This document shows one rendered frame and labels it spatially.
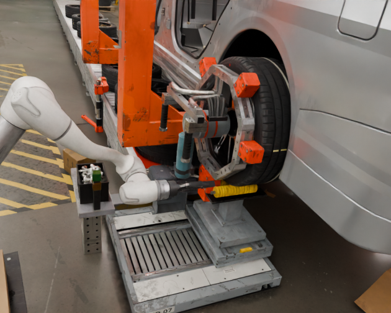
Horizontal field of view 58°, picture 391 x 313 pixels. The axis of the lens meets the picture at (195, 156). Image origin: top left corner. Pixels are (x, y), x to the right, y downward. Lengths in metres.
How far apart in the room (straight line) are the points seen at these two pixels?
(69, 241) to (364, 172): 1.69
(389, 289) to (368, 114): 1.46
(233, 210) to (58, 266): 1.03
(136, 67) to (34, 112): 0.91
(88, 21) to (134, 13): 1.96
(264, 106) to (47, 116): 0.87
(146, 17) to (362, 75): 1.15
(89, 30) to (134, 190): 2.62
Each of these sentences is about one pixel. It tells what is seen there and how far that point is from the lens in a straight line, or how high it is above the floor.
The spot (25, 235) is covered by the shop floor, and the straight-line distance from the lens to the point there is 2.40.
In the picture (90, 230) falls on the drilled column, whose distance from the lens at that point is 2.10.
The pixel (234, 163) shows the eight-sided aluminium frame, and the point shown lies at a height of 0.77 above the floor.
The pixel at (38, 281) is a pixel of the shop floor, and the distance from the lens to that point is 2.11.
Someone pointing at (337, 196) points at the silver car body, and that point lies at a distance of 1.36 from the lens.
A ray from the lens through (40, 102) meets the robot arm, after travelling 1.24.
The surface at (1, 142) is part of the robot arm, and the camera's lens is 1.44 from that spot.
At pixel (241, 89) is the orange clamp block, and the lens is 1.54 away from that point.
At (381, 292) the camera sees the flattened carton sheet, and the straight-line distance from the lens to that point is 2.44.
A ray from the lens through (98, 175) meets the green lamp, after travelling 1.66.
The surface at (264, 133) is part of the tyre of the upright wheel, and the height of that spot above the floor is 0.93.
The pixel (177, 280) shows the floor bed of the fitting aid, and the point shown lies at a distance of 1.97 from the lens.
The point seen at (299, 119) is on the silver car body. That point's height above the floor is 1.05.
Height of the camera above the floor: 1.52
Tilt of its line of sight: 28 degrees down
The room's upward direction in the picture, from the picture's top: 8 degrees clockwise
